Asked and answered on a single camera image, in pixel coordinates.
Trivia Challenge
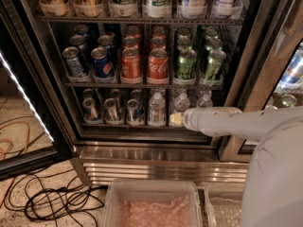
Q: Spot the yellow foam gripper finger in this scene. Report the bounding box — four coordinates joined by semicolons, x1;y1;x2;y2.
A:
169;113;184;126

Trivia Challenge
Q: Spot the clear water bottle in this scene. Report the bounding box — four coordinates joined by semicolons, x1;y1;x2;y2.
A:
170;93;190;114
197;94;213;108
148;92;166;127

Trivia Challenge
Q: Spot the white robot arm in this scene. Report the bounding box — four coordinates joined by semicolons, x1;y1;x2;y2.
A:
169;107;303;227

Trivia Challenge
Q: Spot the stainless steel fridge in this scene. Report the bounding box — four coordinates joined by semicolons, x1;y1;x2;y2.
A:
12;0;303;191

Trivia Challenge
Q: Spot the open fridge glass door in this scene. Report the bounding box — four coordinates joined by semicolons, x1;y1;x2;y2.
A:
0;0;73;181

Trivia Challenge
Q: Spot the silver energy can front right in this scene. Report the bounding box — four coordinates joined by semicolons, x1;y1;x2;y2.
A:
127;99;144;126

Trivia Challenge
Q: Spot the silver energy can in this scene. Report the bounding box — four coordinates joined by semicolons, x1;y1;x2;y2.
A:
104;98;122;125
82;97;102;124
127;99;144;126

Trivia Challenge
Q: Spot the green soda can front right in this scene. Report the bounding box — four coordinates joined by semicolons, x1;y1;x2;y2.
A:
201;50;226;86

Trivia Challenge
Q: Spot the green soda can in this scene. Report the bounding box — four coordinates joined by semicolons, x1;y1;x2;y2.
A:
173;49;197;86
201;50;226;86

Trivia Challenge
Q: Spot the red Coca-Cola can front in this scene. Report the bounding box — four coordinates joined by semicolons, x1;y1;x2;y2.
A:
148;48;169;84

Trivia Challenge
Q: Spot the green soda can front left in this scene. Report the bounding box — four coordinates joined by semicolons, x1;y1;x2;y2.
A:
173;49;197;86

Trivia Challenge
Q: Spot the silver energy can front middle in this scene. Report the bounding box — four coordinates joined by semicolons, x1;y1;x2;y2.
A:
104;98;122;125

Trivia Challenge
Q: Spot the orange soda can front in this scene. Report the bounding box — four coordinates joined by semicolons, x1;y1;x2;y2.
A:
120;47;143;84

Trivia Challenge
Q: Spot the silver energy can front left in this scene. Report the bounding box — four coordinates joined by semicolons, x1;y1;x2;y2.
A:
82;97;102;124

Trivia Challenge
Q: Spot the blue Pepsi can front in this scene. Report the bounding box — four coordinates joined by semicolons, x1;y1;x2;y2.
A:
91;47;115;83

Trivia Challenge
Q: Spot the right clear plastic bin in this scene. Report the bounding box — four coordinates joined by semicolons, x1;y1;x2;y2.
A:
205;183;243;227

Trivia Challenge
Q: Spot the clear plastic bin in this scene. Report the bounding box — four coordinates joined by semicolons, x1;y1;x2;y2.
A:
205;183;243;227
102;179;203;227

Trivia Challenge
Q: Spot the left clear plastic bin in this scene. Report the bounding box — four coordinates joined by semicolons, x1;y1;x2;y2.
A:
102;179;203;227

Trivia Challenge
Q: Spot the silver diet Pepsi can front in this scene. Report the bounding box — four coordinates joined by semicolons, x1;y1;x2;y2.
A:
62;46;89;82

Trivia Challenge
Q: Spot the black cable on floor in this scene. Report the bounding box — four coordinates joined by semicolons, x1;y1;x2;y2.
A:
3;166;108;227

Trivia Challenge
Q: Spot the orange cable on floor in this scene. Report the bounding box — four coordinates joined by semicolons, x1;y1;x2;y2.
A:
0;119;32;208

